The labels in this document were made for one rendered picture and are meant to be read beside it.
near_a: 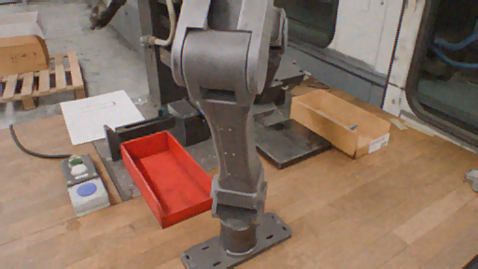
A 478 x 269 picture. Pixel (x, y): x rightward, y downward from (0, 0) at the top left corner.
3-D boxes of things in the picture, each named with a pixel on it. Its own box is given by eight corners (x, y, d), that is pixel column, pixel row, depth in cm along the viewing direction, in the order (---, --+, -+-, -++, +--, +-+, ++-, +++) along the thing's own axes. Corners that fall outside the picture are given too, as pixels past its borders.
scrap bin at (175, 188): (162, 230, 65) (159, 205, 62) (123, 164, 84) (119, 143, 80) (217, 206, 71) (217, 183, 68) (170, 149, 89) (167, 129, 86)
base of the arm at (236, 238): (175, 223, 56) (193, 253, 51) (273, 182, 65) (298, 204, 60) (178, 257, 60) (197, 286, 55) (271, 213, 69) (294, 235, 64)
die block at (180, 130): (186, 147, 90) (183, 121, 86) (170, 131, 97) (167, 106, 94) (249, 126, 99) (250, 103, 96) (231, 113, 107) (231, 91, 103)
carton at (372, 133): (353, 162, 86) (358, 135, 82) (288, 121, 104) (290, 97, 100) (386, 148, 92) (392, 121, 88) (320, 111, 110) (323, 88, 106)
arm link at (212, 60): (229, 178, 63) (196, 18, 38) (265, 185, 61) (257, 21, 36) (219, 209, 59) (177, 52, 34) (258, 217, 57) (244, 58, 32)
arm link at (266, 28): (244, 10, 63) (175, -38, 33) (293, 13, 61) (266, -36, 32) (238, 77, 65) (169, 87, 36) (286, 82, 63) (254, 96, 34)
